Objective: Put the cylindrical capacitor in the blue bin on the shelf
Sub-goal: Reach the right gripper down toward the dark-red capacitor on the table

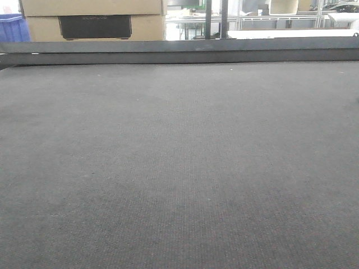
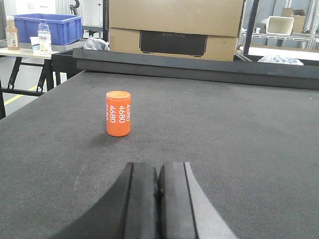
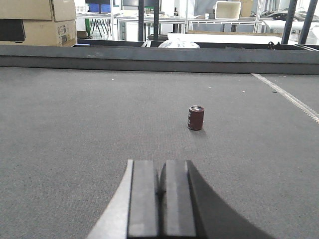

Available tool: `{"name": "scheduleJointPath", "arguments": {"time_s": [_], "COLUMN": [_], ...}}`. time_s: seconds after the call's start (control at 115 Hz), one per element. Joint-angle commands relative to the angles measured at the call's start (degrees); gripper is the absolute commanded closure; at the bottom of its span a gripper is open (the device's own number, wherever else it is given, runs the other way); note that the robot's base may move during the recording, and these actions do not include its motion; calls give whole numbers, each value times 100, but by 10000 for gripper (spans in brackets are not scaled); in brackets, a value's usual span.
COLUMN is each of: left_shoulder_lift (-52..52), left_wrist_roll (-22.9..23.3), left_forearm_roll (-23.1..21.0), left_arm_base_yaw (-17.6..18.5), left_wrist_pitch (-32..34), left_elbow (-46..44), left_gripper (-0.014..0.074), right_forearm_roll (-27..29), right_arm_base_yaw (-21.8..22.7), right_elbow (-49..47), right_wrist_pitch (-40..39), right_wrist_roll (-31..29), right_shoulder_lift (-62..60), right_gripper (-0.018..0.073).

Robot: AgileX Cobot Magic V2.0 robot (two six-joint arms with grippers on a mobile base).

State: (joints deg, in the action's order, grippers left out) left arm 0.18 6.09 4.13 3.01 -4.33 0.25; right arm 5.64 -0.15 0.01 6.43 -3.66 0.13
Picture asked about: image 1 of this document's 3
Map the grey woven table mat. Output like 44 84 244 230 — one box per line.
1 62 358 268

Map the upper cardboard box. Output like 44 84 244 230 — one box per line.
20 0 167 17

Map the black vertical post right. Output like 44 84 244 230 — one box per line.
220 0 228 39

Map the white background table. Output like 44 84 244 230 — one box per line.
228 29 358 40

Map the black vertical post left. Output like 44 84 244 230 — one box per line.
205 0 212 40

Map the dark grey table rail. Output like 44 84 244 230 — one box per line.
1 36 358 67

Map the lower cardboard box black print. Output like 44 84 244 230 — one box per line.
26 15 166 42

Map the black vertical post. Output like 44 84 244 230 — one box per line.
220 0 228 39
205 0 212 40

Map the blue plastic crate background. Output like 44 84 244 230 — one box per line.
0 13 31 42

